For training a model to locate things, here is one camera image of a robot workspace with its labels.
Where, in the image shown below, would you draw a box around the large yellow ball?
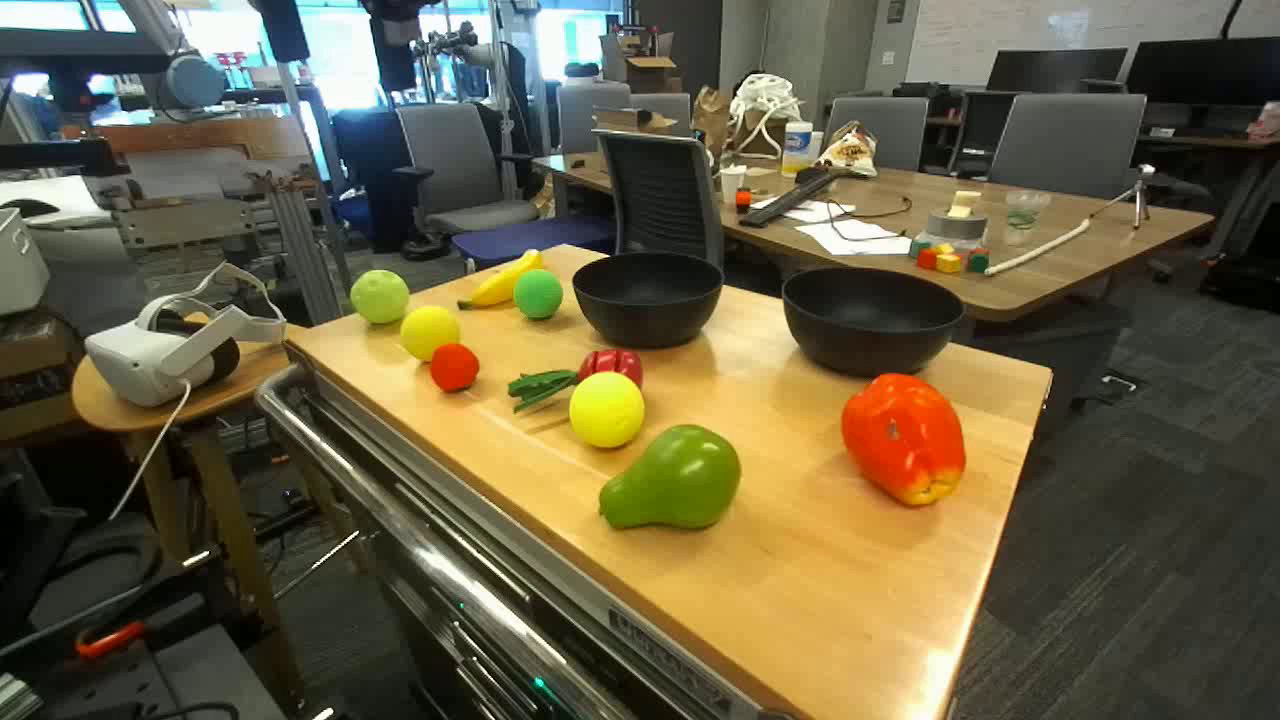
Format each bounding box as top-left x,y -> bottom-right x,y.
567,372 -> 646,447

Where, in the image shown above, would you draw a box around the green pear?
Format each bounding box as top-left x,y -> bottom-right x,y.
601,423 -> 738,533

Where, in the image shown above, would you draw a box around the yellow banana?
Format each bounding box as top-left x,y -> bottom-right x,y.
458,249 -> 540,314

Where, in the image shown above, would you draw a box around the small yellow lemon ball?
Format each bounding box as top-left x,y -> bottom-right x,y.
398,306 -> 458,359

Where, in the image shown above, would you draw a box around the light green dimpled ball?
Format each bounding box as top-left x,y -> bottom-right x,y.
346,268 -> 409,323

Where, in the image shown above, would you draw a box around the near black bowl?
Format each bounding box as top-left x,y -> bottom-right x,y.
573,253 -> 725,350

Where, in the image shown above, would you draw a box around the black bowl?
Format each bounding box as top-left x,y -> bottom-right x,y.
573,253 -> 725,350
780,268 -> 964,378

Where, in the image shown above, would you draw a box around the red radish with greens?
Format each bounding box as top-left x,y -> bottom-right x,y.
506,350 -> 642,411

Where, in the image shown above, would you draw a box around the dark green ball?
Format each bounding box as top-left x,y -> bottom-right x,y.
510,268 -> 565,320

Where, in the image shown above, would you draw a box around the grey mesh office chair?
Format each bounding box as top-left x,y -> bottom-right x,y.
596,127 -> 725,268

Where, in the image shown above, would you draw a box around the small red tomato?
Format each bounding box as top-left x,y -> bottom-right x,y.
427,344 -> 478,394

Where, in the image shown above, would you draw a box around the far black bowl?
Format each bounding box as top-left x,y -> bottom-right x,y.
780,268 -> 964,378

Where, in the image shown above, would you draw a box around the white papers on desk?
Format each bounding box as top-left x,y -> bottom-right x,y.
803,219 -> 912,255

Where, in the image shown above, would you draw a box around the grey office chair left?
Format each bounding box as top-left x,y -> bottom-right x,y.
397,103 -> 534,240

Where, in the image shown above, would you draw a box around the coloured toy blocks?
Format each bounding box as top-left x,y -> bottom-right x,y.
912,244 -> 989,278

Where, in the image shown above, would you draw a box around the clear plastic container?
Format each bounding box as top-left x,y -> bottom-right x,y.
940,187 -> 989,240

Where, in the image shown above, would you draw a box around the wooden office desk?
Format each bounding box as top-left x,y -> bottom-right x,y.
532,143 -> 1221,329

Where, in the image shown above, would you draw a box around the round wooden stool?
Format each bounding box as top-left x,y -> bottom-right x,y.
72,344 -> 302,707

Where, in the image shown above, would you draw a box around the white VR headset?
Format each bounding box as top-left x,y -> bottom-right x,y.
85,259 -> 289,407

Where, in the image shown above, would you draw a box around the black computer monitor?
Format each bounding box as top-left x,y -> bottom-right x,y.
989,50 -> 1123,93

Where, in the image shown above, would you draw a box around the grey office chair right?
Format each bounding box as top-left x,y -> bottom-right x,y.
989,93 -> 1147,195

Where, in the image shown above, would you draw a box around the metal cart handle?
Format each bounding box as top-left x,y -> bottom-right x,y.
257,370 -> 632,720

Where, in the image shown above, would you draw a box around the orange handled clamp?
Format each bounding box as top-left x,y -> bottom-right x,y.
72,619 -> 146,664

